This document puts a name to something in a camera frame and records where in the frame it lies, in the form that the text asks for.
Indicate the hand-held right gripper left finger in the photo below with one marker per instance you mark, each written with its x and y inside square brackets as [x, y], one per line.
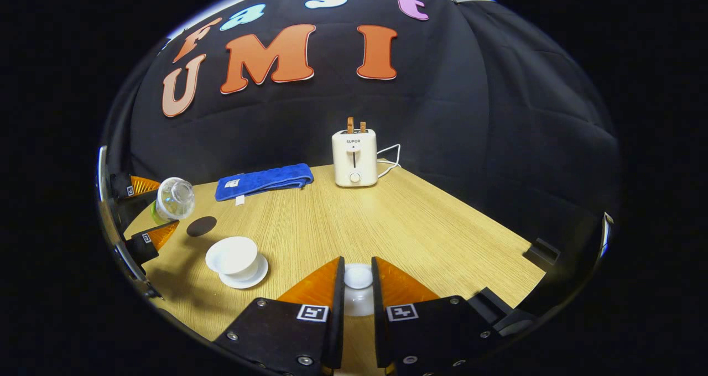
[336, 320]

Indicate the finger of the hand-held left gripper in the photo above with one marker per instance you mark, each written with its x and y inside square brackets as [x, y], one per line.
[139, 186]
[152, 239]

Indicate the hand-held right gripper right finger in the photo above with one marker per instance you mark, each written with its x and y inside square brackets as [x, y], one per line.
[379, 320]

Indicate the green tea water bottle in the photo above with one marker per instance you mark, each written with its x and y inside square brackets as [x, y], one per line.
[176, 198]

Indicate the dark round coaster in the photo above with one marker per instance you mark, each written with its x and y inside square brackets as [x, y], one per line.
[201, 226]

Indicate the white teacup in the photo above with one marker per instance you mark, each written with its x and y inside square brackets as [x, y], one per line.
[231, 254]

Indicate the black table clamp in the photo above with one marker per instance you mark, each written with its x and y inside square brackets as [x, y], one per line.
[503, 312]
[542, 251]

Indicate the blue towel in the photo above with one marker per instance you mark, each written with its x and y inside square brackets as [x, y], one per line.
[265, 178]

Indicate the cream white toaster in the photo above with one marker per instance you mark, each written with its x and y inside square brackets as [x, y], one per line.
[355, 163]

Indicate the black backdrop cloth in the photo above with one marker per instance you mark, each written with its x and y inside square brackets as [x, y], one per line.
[470, 116]

